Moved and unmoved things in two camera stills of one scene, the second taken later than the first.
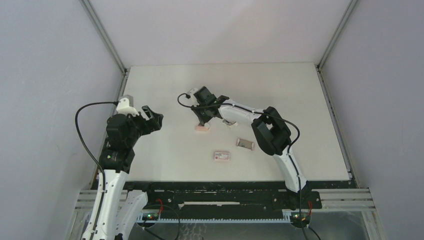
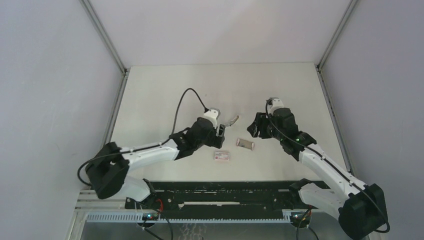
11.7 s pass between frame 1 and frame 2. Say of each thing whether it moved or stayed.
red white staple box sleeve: stayed
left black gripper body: moved
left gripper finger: moved
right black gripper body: moved
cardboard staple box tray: stayed
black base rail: stayed
